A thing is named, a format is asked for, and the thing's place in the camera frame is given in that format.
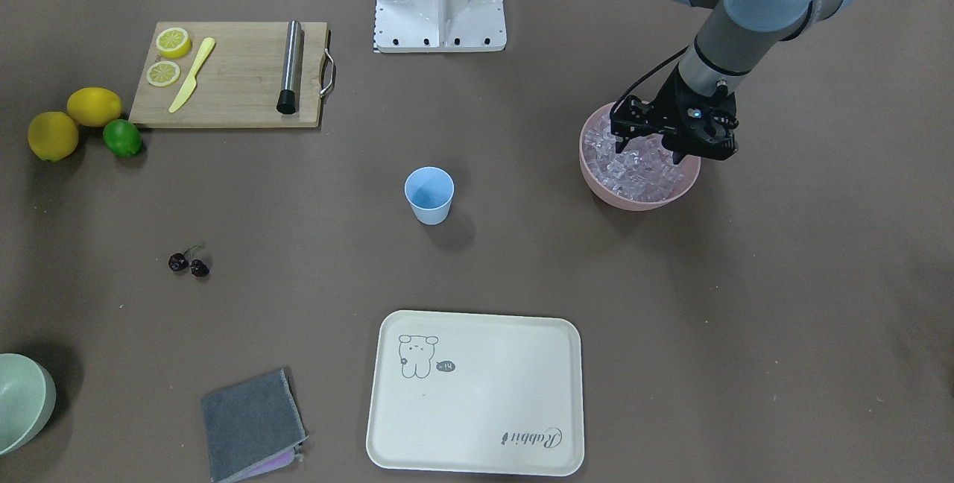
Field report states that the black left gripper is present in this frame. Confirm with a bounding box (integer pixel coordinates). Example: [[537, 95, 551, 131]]
[[610, 71, 739, 165]]

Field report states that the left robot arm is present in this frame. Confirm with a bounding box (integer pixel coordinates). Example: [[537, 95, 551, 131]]
[[609, 0, 855, 164]]

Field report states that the pile of clear ice cubes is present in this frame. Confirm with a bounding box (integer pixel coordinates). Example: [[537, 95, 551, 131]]
[[581, 120, 687, 203]]

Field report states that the light blue plastic cup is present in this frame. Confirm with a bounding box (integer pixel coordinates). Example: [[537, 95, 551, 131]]
[[403, 166, 455, 225]]

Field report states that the pair of dark cherries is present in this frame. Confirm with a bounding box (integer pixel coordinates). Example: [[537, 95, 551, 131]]
[[168, 243, 210, 278]]

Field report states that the pink bowl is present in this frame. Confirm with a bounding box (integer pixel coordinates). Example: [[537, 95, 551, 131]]
[[577, 103, 701, 211]]

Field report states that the cream rabbit serving tray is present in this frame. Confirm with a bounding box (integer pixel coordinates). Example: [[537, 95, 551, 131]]
[[365, 310, 585, 477]]

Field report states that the steel muddler black tip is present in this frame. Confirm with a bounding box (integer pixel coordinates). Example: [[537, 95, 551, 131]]
[[276, 20, 306, 116]]

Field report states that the yellow plastic knife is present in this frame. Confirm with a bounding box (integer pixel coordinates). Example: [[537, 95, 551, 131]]
[[168, 37, 217, 113]]

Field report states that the bamboo cutting board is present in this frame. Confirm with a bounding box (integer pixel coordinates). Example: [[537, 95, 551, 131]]
[[129, 21, 333, 129]]

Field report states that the grey folded cloth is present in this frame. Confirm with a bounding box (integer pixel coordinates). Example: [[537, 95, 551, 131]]
[[200, 367, 308, 482]]

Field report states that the lemon half upper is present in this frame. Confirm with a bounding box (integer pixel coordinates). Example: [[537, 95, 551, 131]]
[[154, 27, 193, 60]]

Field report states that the lemon half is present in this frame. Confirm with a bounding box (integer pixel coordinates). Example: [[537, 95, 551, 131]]
[[154, 27, 193, 60], [145, 60, 181, 88]]

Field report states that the lemon half lower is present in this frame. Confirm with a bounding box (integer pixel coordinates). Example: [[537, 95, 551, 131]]
[[145, 60, 181, 88]]

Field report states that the green lime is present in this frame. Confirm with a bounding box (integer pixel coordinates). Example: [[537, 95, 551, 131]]
[[102, 119, 143, 157]]

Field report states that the yellow lemon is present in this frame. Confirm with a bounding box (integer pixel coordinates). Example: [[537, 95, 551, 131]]
[[28, 112, 80, 162], [67, 86, 123, 127]]

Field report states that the light green bowl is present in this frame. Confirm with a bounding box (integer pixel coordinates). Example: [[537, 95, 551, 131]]
[[1, 353, 57, 455]]

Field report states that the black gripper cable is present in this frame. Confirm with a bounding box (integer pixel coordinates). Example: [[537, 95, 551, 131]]
[[613, 47, 688, 115]]

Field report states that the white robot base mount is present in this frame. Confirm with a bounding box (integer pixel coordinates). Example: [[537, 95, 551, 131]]
[[373, 0, 508, 53]]

